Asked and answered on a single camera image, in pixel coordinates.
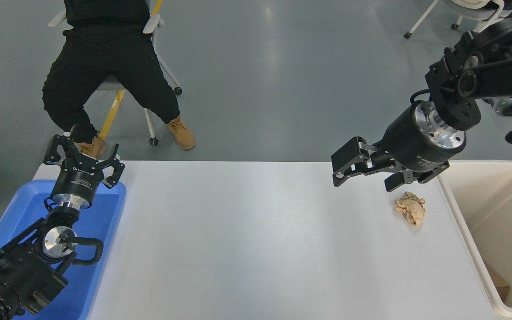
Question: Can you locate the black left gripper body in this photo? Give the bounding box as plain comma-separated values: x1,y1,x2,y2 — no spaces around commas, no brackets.
52,159,106,208

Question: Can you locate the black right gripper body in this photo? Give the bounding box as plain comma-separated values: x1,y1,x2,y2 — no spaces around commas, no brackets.
374,105,451,184

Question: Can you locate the tan paper ball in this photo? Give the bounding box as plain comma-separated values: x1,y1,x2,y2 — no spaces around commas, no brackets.
395,192,426,228

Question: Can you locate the blue plastic tray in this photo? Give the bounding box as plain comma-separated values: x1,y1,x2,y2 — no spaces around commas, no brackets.
0,180,127,320

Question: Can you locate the large pale plastic bin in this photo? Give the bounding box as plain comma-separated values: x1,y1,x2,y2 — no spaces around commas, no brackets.
437,160,512,319

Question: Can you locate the white office chair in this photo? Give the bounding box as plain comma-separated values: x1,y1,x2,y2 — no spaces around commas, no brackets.
404,0,505,40
47,0,183,147

